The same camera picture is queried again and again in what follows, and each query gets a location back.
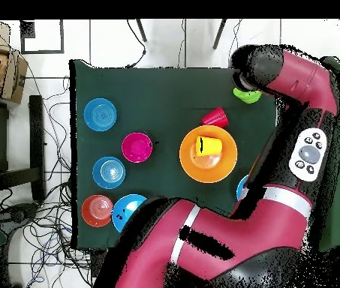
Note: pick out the cardboard box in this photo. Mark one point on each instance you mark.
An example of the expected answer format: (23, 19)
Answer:
(13, 78)

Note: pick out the pink bowl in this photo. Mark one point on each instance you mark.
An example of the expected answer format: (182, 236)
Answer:
(137, 147)

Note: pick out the red cup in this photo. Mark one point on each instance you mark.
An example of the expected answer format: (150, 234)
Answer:
(216, 118)

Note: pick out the black stand base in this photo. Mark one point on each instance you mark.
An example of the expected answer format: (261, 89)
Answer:
(18, 214)

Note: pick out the large blue bowl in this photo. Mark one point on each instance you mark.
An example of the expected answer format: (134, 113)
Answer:
(124, 210)
(241, 189)

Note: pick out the orange bowl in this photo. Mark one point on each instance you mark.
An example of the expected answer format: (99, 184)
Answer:
(97, 210)

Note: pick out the large yellow bowl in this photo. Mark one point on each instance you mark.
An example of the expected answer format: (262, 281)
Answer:
(226, 162)

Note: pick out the green bowl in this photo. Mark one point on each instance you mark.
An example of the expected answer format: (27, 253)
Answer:
(247, 96)

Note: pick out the black table frame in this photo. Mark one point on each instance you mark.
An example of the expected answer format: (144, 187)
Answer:
(36, 147)

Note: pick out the yellow cup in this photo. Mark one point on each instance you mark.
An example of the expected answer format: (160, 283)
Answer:
(210, 146)

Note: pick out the black square frame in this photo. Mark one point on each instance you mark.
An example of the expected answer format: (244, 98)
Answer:
(27, 30)

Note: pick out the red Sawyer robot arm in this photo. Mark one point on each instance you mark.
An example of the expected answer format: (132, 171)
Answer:
(247, 228)

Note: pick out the black tripod leg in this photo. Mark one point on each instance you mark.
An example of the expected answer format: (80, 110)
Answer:
(219, 34)
(141, 31)

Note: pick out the small blue bowl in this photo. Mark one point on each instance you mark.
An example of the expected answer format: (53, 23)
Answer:
(100, 114)
(108, 172)

